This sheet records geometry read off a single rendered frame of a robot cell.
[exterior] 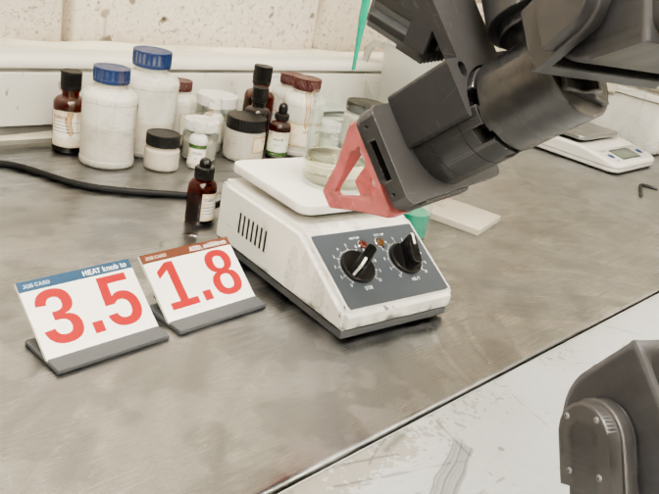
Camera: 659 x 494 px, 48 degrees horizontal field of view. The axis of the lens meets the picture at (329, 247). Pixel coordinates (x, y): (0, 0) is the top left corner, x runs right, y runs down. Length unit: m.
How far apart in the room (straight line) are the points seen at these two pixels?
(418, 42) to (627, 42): 0.15
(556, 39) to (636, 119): 1.29
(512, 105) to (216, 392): 0.27
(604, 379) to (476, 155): 0.16
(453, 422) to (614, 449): 0.22
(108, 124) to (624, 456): 0.69
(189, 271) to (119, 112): 0.32
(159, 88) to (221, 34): 0.25
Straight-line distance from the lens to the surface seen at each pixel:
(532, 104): 0.42
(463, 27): 0.47
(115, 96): 0.89
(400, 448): 0.50
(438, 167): 0.47
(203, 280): 0.62
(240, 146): 0.99
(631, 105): 1.66
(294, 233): 0.62
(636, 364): 0.34
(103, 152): 0.90
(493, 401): 0.58
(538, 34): 0.39
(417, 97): 0.46
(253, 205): 0.67
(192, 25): 1.13
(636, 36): 0.35
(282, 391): 0.53
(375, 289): 0.62
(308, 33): 1.28
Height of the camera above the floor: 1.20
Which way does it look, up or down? 23 degrees down
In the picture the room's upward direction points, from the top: 11 degrees clockwise
